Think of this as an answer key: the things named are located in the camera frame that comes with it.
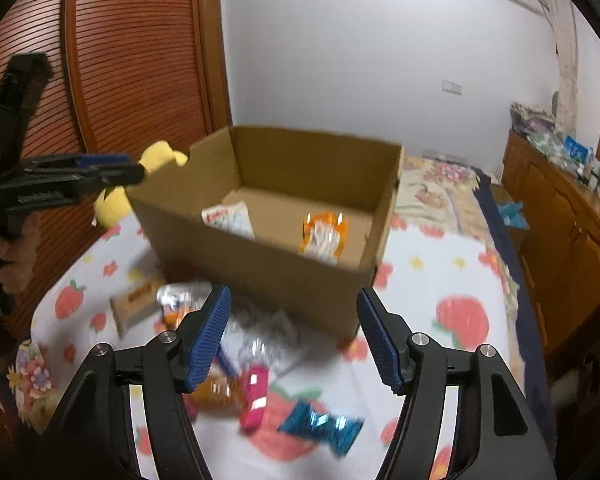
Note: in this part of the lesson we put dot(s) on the dark blue bedsheet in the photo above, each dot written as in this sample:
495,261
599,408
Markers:
510,270

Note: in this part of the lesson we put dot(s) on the blue crumpled cloth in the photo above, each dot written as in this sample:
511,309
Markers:
511,214

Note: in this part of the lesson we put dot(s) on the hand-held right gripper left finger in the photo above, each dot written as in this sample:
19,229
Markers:
210,340

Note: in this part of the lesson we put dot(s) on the wooden cabinet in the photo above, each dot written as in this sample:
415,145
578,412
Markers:
565,240

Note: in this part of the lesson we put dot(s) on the silver white printed snack packet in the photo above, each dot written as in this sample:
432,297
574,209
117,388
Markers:
182,294

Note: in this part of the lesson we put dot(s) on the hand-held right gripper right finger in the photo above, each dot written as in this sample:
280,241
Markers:
377,345

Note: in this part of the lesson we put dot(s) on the brown cardboard box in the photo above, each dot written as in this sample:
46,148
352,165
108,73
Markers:
260,260

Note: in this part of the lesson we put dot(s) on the pink snack packet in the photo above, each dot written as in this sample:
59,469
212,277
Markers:
255,395

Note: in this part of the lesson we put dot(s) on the small orange snack packet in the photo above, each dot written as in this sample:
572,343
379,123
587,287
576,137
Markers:
174,316

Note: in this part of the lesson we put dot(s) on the beige snack bar packet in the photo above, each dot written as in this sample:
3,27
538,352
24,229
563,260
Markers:
137,307

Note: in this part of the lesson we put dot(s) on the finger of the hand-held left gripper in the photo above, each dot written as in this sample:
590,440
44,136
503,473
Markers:
120,175
105,160

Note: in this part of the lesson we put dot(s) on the white wall switch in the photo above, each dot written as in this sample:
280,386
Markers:
452,87

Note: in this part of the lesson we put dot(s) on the person's left hand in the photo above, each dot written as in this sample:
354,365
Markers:
17,255

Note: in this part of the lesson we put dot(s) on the beige patterned curtain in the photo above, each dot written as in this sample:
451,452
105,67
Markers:
566,60

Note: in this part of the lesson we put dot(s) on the orange clear snack packet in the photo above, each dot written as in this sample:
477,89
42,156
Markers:
322,237

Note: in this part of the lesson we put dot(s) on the yellow plush toy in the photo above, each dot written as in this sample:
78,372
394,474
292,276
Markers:
112,202

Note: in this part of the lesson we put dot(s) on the blue shiny snack packet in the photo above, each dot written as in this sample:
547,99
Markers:
320,425

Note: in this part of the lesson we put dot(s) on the floral cushion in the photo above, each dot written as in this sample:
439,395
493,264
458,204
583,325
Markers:
32,385

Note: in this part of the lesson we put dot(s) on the floral pillow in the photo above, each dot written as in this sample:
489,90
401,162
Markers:
440,192

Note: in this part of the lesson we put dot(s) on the flower strawberry printed blanket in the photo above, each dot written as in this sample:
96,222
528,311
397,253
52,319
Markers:
430,280

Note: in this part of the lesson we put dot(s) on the stack of folded cloths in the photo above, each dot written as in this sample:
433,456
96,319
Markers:
532,117

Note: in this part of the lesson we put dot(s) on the orange brown snack packet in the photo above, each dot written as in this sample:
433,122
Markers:
220,392

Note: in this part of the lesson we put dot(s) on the white red snack packet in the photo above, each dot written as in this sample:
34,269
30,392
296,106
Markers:
230,217

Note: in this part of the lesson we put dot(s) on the blue white box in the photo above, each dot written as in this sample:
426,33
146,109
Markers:
577,149

